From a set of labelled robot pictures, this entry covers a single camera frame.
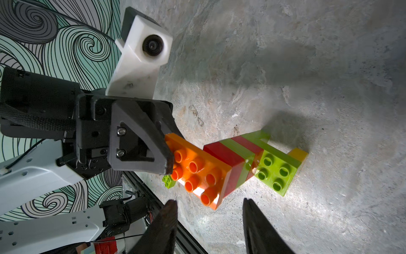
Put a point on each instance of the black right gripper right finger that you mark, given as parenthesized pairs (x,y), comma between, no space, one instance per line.
(260,236)

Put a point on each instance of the red lego brick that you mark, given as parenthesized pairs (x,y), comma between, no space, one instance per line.
(224,154)
(250,149)

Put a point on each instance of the yellow lego brick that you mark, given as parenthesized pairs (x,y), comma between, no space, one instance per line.
(298,154)

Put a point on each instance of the small green lego brick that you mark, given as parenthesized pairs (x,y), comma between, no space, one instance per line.
(168,181)
(248,169)

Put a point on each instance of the long green lego brick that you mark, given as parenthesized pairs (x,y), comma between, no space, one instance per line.
(276,168)

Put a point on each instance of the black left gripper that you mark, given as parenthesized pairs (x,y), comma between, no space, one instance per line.
(123,133)

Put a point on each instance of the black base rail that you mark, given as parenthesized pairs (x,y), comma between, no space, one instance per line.
(185,242)

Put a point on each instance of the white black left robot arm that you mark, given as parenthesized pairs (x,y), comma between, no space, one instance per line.
(43,107)

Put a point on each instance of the orange lego plate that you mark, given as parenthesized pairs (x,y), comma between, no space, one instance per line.
(198,172)

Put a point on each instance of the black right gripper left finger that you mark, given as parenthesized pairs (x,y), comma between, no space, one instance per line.
(160,237)

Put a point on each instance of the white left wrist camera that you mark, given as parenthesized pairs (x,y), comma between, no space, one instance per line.
(145,46)

